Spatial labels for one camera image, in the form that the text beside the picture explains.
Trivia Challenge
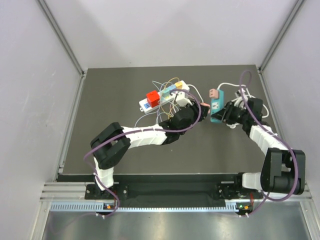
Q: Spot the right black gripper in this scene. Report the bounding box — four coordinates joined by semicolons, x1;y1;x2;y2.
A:
211;101;249;125

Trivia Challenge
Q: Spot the salmon pink charger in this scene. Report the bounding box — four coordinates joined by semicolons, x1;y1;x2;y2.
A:
200;102;211;108

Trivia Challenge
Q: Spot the teal power strip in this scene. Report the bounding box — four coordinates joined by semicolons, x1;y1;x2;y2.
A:
210;89;224;123

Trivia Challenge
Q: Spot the mint green charger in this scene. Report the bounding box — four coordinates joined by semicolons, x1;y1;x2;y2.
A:
161;87;171;99

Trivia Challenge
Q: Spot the mint usb cable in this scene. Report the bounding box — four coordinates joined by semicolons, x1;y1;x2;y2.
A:
151;80;171;121

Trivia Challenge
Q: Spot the beige brown charger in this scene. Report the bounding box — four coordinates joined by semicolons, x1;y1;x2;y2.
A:
209;88;219;99

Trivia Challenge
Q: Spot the white power strip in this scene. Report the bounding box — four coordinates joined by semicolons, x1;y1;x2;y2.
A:
138;80;190;114

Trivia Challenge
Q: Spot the red cube adapter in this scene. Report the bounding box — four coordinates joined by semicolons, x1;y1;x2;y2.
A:
146;90;160;108

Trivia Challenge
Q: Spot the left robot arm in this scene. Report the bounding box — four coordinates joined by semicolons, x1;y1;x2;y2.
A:
90;101;210;199

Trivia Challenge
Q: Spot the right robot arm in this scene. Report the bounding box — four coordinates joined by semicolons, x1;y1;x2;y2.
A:
210;98;306;198

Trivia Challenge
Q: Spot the yellow charger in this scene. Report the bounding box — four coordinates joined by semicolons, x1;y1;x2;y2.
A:
174;81;184;89

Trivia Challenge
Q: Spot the blue charger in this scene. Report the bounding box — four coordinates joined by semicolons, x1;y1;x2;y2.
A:
168;85;177;94

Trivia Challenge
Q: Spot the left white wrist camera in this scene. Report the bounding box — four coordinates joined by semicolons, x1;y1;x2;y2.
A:
174;91;192;107

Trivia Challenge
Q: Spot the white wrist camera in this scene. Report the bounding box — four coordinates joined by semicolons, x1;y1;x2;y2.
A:
174;91;192;107
235;87;254;101

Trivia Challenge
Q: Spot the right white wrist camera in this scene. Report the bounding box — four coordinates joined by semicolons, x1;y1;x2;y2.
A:
235;87;254;101

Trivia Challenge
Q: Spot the white power strip cord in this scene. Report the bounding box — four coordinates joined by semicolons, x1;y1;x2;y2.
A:
187;83;205;104

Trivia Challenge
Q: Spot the orange usb cable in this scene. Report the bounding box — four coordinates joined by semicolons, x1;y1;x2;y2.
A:
159;76;181;121

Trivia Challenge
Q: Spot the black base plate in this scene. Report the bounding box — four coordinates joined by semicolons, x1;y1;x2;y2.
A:
85;173;262;201

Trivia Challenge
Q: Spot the slotted cable duct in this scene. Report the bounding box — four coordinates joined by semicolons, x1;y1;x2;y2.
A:
49;201;253;213

